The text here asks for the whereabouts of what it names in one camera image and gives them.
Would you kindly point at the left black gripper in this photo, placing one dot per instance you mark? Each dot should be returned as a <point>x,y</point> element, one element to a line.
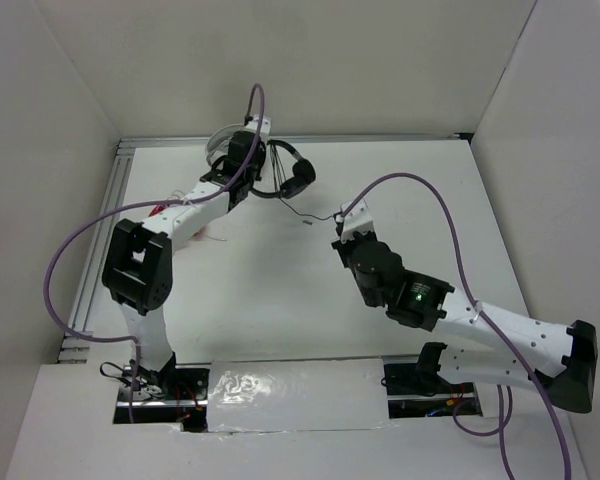
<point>260,160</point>

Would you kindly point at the white taped centre panel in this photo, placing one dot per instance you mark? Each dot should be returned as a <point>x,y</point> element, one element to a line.
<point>289,396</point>

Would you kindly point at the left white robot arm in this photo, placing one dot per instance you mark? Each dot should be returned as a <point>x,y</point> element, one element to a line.
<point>138,270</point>

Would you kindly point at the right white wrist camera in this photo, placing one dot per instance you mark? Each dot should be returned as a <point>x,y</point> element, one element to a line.
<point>353,218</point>

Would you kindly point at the white headphones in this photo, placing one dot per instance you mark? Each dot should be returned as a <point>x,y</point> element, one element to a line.
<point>218,143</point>

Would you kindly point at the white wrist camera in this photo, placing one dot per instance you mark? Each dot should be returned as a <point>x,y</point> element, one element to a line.
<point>353,218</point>
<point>259,125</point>

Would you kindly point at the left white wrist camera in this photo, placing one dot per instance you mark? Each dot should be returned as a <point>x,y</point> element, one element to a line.
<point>259,125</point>

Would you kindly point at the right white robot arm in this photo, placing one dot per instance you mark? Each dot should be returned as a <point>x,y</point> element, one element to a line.
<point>519,351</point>

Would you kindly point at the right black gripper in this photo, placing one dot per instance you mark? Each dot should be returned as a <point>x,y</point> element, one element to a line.
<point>342,247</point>

